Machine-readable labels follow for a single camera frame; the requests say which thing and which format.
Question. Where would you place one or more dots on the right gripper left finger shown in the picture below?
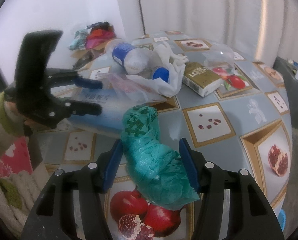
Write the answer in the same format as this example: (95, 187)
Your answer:
(52, 215)

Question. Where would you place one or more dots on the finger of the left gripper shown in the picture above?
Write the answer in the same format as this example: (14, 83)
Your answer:
(66, 77)
(84, 108)

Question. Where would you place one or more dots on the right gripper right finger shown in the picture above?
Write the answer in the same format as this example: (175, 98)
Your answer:
(250, 214)

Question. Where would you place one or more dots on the blue medicine box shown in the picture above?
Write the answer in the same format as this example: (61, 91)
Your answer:
(109, 122)

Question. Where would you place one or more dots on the pink printed clear wrapper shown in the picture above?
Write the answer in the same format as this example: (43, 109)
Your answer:
(129, 89)

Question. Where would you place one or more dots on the blue Pepsi plastic bottle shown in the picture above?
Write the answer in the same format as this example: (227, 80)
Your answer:
(137, 61)

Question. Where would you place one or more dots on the white plastic bag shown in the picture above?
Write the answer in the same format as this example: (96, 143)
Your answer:
(175, 63)

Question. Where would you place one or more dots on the green plastic bag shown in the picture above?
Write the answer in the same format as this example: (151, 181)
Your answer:
(156, 169)

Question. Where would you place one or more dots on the gold cigarette box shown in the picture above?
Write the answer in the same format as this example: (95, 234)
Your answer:
(200, 79)

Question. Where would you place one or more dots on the clear plastic dome lid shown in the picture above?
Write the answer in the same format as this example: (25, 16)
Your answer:
(219, 55)

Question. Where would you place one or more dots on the left hand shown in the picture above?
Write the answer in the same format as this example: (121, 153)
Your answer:
(12, 108)

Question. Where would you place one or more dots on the blue plastic basin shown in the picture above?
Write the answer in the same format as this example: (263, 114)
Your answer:
(282, 219)

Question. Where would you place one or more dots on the cardboard box with clothes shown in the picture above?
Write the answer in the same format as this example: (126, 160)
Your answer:
(92, 36)

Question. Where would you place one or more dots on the fruit pattern tablecloth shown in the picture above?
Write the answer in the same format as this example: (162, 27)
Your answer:
(243, 123)

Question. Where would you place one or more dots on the grey side cabinet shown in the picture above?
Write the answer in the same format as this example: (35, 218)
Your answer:
(291, 84)

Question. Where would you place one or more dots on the white curtain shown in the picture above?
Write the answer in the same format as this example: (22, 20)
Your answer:
(263, 29)

